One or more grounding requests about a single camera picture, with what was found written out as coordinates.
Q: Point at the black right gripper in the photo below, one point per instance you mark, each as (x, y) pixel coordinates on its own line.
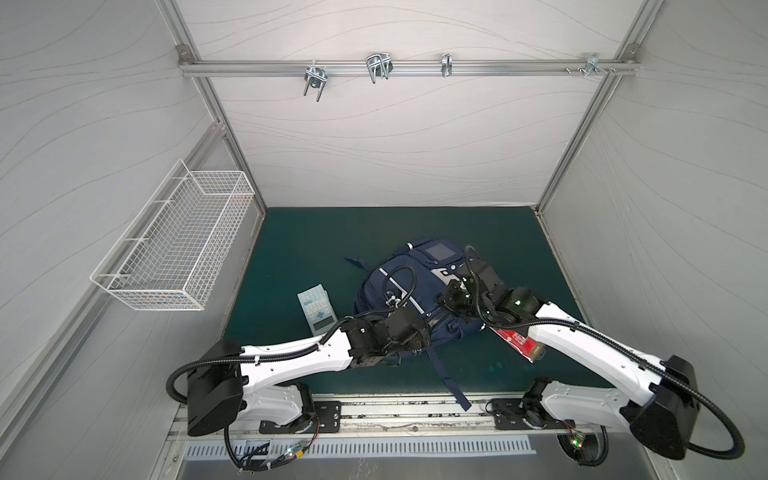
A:
(455, 294)

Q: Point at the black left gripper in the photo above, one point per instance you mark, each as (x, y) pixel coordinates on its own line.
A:
(421, 339)

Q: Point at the white green calculator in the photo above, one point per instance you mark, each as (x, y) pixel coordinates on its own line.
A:
(318, 311)

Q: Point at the navy blue student backpack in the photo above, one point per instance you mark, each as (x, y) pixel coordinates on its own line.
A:
(423, 268)

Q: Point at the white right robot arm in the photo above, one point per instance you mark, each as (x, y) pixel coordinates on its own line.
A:
(655, 400)

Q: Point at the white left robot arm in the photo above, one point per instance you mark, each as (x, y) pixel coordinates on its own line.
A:
(233, 381)

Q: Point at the red box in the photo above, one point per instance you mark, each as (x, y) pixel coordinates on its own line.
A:
(530, 349)

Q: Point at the metal clamp hook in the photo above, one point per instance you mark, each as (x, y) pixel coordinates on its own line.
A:
(446, 65)
(591, 67)
(315, 78)
(379, 65)

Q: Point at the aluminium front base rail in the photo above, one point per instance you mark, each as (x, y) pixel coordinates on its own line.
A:
(396, 415)

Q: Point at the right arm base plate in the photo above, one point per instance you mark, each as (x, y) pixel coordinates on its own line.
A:
(510, 414)

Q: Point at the white slotted cable duct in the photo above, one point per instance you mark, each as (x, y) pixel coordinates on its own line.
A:
(381, 447)

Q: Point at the white wire wall basket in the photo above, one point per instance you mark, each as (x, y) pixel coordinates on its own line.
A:
(170, 255)

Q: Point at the aluminium top cross rail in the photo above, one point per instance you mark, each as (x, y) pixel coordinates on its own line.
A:
(401, 68)

